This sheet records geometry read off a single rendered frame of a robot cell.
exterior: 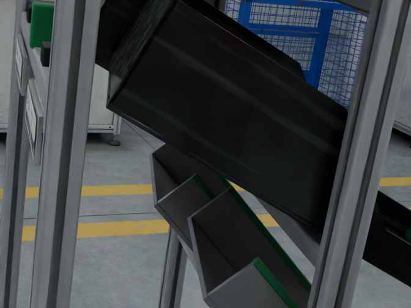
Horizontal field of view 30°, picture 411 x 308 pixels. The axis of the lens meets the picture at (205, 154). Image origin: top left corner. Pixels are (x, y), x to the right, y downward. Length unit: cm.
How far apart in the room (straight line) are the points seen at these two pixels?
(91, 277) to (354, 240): 260
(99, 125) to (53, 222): 410
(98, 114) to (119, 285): 171
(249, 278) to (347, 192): 9
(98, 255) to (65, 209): 280
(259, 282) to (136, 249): 280
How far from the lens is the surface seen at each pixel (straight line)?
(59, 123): 38
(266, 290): 50
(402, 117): 576
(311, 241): 49
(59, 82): 38
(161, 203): 63
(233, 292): 50
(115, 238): 336
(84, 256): 318
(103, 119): 451
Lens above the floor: 142
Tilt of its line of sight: 18 degrees down
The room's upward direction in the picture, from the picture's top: 9 degrees clockwise
